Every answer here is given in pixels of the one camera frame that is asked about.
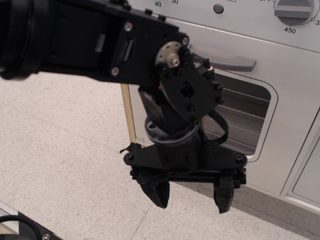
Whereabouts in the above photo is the black cable tie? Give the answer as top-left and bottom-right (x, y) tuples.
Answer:
(119, 142), (142, 154)

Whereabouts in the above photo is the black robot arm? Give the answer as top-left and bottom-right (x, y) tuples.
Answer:
(0, 0), (247, 213)

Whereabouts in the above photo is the grey temperature knob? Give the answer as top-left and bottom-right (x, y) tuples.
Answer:
(274, 0), (315, 26)

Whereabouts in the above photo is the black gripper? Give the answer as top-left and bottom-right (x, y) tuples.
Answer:
(123, 123), (247, 214)

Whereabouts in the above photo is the round dark push button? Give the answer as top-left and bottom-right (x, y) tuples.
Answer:
(213, 3), (224, 14)

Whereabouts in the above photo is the white oven door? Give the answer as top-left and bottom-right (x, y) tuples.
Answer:
(126, 21), (320, 200)

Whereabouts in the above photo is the black cable on base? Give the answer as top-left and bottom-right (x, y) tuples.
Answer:
(0, 214), (42, 240)

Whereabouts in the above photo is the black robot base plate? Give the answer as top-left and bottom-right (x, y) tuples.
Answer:
(0, 211), (63, 240)

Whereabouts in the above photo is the wooden oven leg post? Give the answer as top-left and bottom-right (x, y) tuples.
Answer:
(120, 83), (146, 148)

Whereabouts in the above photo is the grey oven door handle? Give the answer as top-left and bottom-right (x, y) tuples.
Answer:
(189, 44), (257, 72)

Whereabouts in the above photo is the white toy oven cabinet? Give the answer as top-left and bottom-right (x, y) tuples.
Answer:
(131, 0), (320, 213)

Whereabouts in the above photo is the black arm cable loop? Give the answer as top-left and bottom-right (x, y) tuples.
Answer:
(201, 109), (230, 145)

